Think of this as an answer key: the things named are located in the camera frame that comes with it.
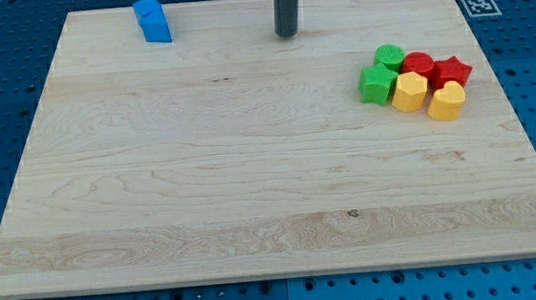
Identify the light wooden board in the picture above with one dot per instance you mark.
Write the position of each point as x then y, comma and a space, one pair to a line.
232, 155

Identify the green star block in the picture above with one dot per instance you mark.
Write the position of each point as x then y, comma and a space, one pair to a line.
376, 84

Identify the green cylinder block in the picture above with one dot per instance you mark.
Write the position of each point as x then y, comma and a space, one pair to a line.
390, 55

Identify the yellow hexagon block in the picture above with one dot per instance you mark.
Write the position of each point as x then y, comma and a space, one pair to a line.
410, 92

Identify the red cylinder block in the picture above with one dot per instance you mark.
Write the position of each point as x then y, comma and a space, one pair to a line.
419, 63

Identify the blue block lower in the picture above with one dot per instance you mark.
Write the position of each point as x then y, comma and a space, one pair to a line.
155, 28

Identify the blue block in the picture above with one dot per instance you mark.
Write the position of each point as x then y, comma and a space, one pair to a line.
155, 28
143, 8

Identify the blue block upper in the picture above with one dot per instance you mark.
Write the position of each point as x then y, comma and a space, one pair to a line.
143, 8

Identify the yellow heart block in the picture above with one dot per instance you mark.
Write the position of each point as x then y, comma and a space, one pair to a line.
447, 102

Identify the red star block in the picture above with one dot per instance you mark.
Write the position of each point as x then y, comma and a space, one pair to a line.
451, 69

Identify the white fiducial marker tag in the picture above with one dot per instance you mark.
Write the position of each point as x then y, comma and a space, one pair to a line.
481, 8

